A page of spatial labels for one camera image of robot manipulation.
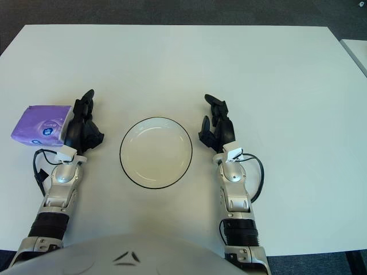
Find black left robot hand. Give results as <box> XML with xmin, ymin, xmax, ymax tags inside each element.
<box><xmin>63</xmin><ymin>89</ymin><xmax>106</xmax><ymax>155</ymax></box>

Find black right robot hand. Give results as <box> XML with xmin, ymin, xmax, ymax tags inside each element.
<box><xmin>197</xmin><ymin>93</ymin><xmax>238</xmax><ymax>154</ymax></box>

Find purple tissue paper pack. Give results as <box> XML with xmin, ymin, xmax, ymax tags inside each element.
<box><xmin>10</xmin><ymin>105</ymin><xmax>75</xmax><ymax>147</ymax></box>

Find white plate with black rim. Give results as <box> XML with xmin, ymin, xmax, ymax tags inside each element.
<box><xmin>119</xmin><ymin>116</ymin><xmax>193</xmax><ymax>190</ymax></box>

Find grey robot torso shell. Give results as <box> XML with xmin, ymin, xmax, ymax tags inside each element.
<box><xmin>0</xmin><ymin>233</ymin><xmax>239</xmax><ymax>275</ymax></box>

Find white side table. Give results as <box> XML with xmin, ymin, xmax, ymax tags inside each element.
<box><xmin>339</xmin><ymin>38</ymin><xmax>367</xmax><ymax>78</ymax></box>

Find black table leg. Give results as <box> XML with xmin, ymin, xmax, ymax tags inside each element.
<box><xmin>345</xmin><ymin>249</ymin><xmax>364</xmax><ymax>275</ymax></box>

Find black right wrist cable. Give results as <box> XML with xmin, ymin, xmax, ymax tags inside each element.
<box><xmin>235</xmin><ymin>154</ymin><xmax>264</xmax><ymax>205</ymax></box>

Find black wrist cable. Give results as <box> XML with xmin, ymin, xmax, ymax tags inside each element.
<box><xmin>235</xmin><ymin>154</ymin><xmax>264</xmax><ymax>205</ymax></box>
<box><xmin>33</xmin><ymin>148</ymin><xmax>63</xmax><ymax>198</ymax></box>

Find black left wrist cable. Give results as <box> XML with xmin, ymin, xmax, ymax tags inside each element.
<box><xmin>33</xmin><ymin>148</ymin><xmax>63</xmax><ymax>198</ymax></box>

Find thin black right elbow cable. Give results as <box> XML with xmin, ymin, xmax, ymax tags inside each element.
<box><xmin>218</xmin><ymin>219</ymin><xmax>228</xmax><ymax>245</ymax></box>

